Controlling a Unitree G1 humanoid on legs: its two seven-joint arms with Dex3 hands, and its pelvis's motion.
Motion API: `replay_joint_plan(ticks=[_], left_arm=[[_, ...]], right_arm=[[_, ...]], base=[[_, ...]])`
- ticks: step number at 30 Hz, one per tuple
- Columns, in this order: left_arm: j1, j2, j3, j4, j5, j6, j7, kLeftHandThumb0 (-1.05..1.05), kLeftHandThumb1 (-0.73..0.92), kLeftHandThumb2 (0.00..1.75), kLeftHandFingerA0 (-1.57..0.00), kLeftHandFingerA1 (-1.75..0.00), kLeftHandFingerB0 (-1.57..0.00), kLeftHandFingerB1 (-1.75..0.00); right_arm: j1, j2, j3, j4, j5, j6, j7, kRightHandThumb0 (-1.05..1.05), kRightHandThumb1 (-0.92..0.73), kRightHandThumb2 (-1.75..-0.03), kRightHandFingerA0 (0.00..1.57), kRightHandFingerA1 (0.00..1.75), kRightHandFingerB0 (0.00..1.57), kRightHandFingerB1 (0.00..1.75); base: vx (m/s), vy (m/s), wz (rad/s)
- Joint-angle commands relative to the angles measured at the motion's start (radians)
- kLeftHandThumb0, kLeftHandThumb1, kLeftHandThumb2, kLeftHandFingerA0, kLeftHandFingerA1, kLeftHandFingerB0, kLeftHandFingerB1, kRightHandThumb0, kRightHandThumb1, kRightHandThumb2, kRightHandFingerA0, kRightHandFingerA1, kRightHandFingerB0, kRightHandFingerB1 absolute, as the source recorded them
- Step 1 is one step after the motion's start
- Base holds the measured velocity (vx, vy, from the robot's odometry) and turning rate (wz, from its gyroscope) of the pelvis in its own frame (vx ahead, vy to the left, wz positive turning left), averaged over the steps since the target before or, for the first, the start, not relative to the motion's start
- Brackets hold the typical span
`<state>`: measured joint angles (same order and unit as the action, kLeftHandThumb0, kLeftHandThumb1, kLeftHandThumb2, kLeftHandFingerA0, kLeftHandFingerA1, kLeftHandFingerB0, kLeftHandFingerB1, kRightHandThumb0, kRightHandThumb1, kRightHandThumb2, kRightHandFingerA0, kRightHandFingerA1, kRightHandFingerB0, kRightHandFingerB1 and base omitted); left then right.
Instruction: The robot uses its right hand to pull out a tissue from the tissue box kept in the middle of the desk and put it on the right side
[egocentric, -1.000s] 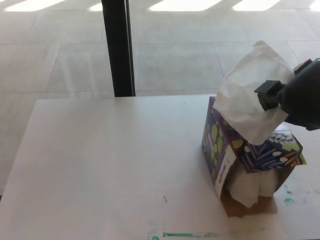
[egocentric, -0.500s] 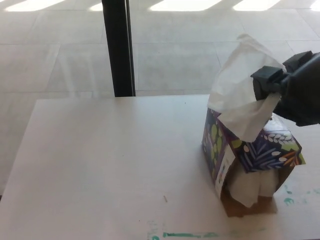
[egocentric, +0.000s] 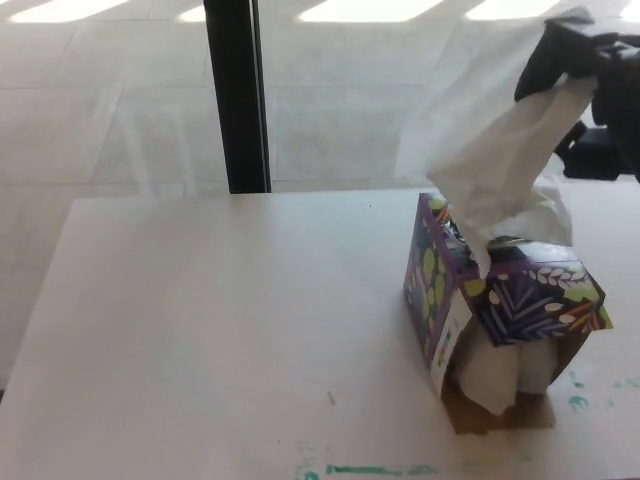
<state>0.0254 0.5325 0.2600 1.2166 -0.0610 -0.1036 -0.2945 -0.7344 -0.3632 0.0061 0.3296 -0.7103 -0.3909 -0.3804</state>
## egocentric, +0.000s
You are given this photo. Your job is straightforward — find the white crumpled next tissue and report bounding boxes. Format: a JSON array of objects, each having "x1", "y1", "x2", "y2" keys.
[{"x1": 491, "y1": 181, "x2": 574, "y2": 248}]

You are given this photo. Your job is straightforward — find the white pulled facial tissue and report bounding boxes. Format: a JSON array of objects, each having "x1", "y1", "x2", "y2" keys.
[{"x1": 426, "y1": 73, "x2": 597, "y2": 277}]

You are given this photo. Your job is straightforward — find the white tissue stack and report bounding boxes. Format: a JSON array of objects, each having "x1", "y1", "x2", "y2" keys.
[{"x1": 453, "y1": 335, "x2": 562, "y2": 417}]

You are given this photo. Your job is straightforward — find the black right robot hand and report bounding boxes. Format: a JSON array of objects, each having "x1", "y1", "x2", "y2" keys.
[{"x1": 514, "y1": 6, "x2": 640, "y2": 184}]

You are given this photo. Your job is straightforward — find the purple floral tissue box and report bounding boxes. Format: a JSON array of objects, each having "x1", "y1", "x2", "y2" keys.
[{"x1": 402, "y1": 191, "x2": 615, "y2": 437}]

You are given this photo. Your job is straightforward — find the black window frame post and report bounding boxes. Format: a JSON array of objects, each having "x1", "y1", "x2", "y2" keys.
[{"x1": 201, "y1": 0, "x2": 273, "y2": 195}]

